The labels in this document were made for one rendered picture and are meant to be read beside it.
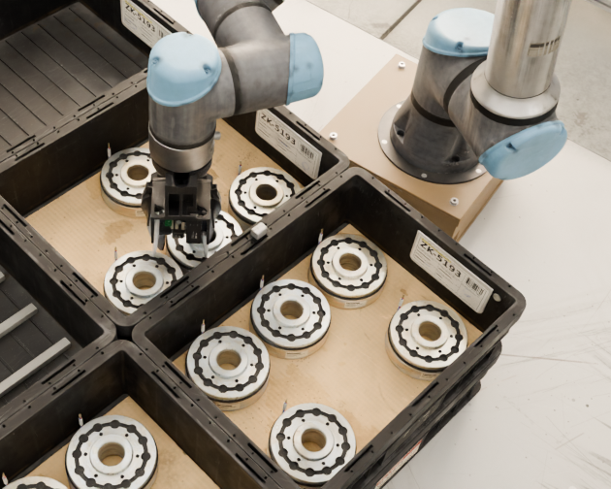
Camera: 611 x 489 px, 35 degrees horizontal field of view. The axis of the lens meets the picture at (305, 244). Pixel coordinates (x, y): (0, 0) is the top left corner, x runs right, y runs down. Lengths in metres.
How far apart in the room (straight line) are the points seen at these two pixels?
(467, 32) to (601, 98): 1.60
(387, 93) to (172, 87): 0.65
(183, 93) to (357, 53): 0.83
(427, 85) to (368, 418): 0.50
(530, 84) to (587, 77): 1.76
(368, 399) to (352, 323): 0.11
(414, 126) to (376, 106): 0.13
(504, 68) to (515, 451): 0.52
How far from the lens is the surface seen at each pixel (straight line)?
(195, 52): 1.04
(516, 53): 1.23
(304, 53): 1.08
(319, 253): 1.30
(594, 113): 2.92
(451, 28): 1.40
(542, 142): 1.32
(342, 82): 1.76
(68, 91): 1.53
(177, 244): 1.30
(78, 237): 1.35
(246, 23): 1.11
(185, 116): 1.05
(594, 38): 3.16
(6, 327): 1.27
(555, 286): 1.57
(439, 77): 1.40
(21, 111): 1.51
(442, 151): 1.48
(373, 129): 1.55
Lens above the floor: 1.91
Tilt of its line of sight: 53 degrees down
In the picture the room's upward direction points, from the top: 10 degrees clockwise
